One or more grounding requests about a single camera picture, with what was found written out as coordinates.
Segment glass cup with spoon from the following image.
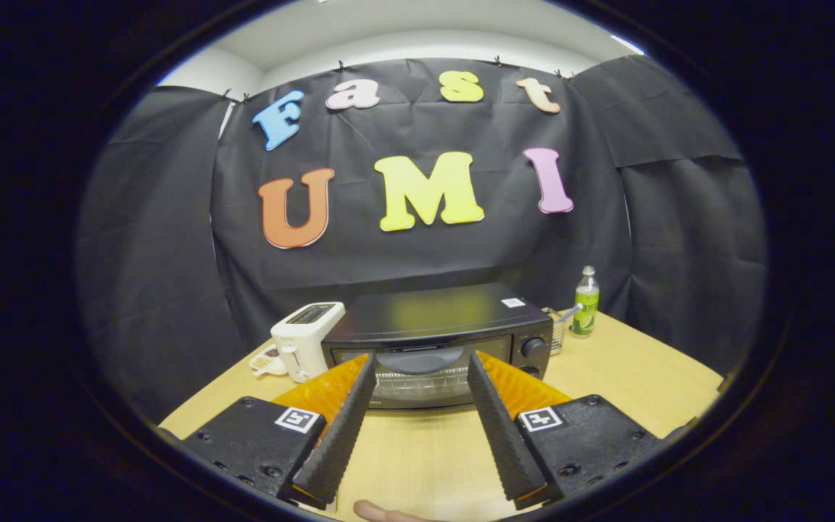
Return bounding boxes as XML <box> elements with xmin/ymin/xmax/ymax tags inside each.
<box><xmin>542</xmin><ymin>304</ymin><xmax>583</xmax><ymax>356</ymax></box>

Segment small white dish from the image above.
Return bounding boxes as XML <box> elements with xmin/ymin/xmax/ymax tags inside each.
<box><xmin>249</xmin><ymin>346</ymin><xmax>289</xmax><ymax>378</ymax></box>

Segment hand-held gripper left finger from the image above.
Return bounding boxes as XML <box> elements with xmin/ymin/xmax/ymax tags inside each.
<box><xmin>182</xmin><ymin>353</ymin><xmax>378</xmax><ymax>510</ymax></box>

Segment white toaster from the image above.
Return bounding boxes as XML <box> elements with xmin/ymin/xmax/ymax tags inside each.
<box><xmin>270</xmin><ymin>302</ymin><xmax>346</xmax><ymax>383</ymax></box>

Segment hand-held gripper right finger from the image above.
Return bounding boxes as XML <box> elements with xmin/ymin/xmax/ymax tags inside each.
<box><xmin>466</xmin><ymin>351</ymin><xmax>661</xmax><ymax>508</ymax></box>

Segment black toaster oven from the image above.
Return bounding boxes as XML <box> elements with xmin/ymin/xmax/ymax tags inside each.
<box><xmin>321</xmin><ymin>283</ymin><xmax>554</xmax><ymax>412</ymax></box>

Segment green label bottle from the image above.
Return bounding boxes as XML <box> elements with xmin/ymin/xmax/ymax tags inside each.
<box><xmin>572</xmin><ymin>265</ymin><xmax>600</xmax><ymax>339</ymax></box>

